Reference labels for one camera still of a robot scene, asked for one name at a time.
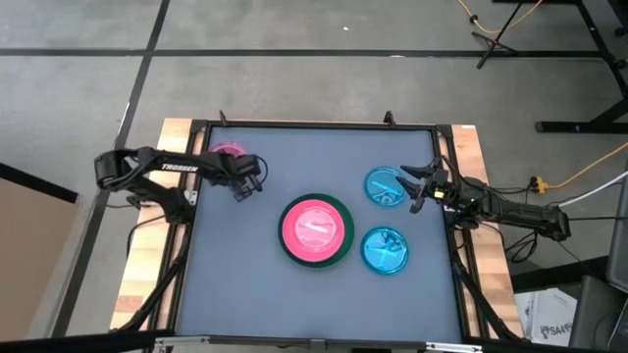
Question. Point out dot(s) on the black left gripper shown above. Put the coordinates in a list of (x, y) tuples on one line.
[(240, 169)]

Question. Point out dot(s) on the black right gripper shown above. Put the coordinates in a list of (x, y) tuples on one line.
[(436, 184)]

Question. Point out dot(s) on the opaque pink plastic plate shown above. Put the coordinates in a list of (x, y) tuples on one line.
[(294, 245)]

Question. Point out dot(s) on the translucent pink plastic plate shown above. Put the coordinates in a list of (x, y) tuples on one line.
[(228, 147), (316, 228)]

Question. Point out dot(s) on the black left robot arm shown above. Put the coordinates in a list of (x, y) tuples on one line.
[(147, 157)]

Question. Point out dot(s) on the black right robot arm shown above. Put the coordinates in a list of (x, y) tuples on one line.
[(515, 213)]

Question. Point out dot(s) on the translucent blue plastic plate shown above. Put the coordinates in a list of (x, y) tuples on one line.
[(380, 191), (385, 255)]

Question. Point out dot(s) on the large green plastic plate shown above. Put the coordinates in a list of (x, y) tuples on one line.
[(352, 234)]

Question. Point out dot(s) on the black tripod stand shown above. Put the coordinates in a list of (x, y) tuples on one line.
[(493, 42)]

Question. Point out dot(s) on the black desk base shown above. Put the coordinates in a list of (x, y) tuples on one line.
[(579, 126)]

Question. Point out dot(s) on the white printed box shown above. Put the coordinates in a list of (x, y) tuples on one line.
[(549, 314)]

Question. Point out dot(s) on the grey equipment panel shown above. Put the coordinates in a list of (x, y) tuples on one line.
[(619, 245)]

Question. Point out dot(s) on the dark grey case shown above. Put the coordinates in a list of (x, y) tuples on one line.
[(593, 314)]

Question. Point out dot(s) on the brown cardboard panel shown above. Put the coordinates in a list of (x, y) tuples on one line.
[(29, 255)]

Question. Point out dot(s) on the black aluminium table frame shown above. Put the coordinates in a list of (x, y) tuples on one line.
[(445, 131)]

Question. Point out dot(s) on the silver metal bracket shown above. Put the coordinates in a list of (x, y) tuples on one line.
[(176, 340), (451, 348)]

